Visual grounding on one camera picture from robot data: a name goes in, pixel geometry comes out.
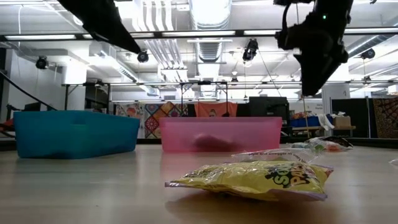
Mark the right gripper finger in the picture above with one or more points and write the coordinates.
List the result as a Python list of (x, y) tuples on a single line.
[(312, 77)]

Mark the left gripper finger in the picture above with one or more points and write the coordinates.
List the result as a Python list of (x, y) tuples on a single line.
[(105, 21)]

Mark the yellow Sour Patch candy pack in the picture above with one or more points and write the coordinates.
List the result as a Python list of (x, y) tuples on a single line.
[(242, 179)]

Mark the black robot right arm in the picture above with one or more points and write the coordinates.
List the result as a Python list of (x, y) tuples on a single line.
[(332, 9)]

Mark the blue background crate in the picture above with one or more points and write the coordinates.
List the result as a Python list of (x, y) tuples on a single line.
[(306, 122)]

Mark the white cloth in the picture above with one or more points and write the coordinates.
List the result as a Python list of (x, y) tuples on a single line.
[(326, 121)]

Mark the black ceiling spotlight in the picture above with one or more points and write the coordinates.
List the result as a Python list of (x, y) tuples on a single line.
[(143, 57), (42, 63), (368, 53)]

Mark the brown cardboard box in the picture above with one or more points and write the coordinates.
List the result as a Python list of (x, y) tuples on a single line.
[(342, 122)]

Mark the large black monitor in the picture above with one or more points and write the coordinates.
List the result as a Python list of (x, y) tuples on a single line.
[(267, 107)]

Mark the black bar with light strips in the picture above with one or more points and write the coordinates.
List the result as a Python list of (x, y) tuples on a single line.
[(158, 34)]

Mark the dark partition panel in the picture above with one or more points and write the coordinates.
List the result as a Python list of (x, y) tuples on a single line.
[(357, 109)]

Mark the pink plastic bin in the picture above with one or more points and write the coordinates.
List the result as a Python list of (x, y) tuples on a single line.
[(255, 133)]

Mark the dark patterned tapestry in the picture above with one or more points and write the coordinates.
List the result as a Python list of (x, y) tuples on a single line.
[(387, 118)]

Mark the small black monitor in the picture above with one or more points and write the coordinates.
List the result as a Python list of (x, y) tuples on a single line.
[(32, 106)]

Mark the colourful patterned quilt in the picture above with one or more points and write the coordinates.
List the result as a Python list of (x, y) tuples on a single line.
[(152, 121)]

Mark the orange hanging cloth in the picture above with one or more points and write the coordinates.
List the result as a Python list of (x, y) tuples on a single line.
[(205, 109)]

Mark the blue plastic bin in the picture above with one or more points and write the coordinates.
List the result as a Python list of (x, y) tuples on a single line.
[(74, 137)]

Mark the black hanging camera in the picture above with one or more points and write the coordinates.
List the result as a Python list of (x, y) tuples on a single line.
[(250, 51)]

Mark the silver ventilation duct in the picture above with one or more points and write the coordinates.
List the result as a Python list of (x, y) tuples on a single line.
[(210, 12)]

